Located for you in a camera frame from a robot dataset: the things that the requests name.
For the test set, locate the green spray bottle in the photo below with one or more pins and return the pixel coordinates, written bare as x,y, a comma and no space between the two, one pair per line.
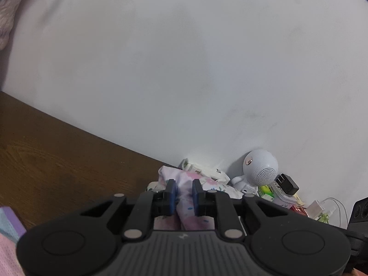
326,216

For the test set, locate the white robot-shaped speaker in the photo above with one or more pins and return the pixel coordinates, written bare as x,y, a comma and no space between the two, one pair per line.
258,166

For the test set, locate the white charger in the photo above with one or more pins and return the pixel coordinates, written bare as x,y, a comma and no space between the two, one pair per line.
314,209

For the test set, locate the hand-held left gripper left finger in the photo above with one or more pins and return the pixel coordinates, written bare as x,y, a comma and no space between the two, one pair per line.
172,198

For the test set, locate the pink floral garment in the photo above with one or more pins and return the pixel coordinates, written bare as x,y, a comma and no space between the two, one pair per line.
184,202

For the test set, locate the pink purple blue garment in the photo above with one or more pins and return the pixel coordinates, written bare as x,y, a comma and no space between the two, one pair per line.
8,244

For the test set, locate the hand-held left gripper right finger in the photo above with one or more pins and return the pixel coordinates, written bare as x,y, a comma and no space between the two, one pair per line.
196,198

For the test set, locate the small boxes along wall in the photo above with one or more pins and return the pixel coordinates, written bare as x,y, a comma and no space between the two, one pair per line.
283,199

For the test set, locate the black charger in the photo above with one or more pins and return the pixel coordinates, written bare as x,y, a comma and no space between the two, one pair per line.
287,184

